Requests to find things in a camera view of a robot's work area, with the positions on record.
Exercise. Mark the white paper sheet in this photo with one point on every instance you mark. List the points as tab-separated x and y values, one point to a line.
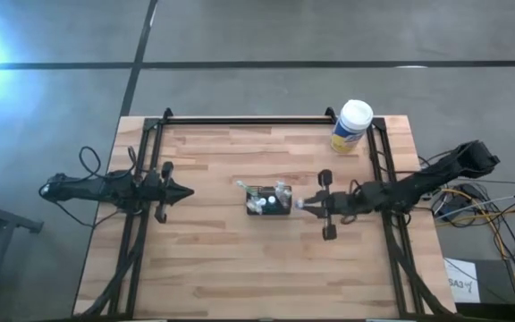
461	279

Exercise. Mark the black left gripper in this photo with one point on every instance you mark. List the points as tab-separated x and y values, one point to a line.
159	191

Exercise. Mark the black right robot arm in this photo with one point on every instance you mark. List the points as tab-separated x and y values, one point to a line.
418	185

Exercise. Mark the small teal mouthwash bottle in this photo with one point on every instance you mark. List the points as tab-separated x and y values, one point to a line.
272	200
262	202

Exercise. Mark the Lysol wipes canister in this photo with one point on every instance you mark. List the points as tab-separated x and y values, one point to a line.
351	127

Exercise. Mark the black power box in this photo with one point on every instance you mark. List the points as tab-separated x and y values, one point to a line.
452	203

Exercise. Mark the green bristle toothbrush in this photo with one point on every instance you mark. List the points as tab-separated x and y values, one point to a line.
245	185

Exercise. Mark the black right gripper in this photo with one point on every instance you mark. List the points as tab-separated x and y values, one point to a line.
340	203

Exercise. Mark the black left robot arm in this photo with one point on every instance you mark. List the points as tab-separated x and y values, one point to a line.
101	190

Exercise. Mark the pale toothbrush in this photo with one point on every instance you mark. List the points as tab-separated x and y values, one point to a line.
286	195
280	186

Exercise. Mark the dark grey floor box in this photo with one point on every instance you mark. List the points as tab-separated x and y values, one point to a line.
499	282

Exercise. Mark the black aluminium table frame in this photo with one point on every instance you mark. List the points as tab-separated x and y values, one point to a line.
262	121

